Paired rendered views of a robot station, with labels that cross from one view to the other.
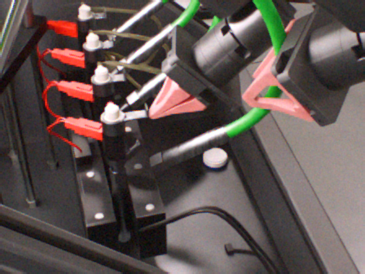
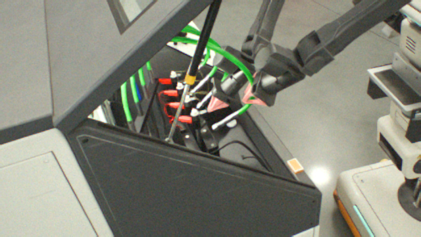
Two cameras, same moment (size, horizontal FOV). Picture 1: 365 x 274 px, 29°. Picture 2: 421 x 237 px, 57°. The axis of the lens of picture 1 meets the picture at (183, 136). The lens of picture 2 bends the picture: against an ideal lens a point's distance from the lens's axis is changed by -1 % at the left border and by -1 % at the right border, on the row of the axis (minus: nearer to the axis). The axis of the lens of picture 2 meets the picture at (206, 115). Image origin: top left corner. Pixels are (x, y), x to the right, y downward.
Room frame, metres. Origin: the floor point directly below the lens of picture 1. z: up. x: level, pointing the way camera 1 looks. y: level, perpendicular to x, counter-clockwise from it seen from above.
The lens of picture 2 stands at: (-0.31, 0.06, 1.90)
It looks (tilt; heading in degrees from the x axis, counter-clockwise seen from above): 40 degrees down; 359
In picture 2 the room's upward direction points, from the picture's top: 9 degrees counter-clockwise
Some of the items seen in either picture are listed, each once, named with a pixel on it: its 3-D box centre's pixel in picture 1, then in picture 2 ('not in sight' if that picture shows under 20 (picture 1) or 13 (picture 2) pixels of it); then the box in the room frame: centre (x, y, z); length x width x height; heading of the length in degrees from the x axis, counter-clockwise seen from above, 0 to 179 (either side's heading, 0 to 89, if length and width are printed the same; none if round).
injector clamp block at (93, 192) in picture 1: (109, 172); (191, 135); (0.77, 0.11, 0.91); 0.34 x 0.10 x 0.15; 13
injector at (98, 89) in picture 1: (116, 140); (194, 122); (0.73, 0.09, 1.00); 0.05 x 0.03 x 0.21; 103
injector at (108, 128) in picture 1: (126, 179); (202, 135); (0.65, 0.07, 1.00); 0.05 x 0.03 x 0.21; 103
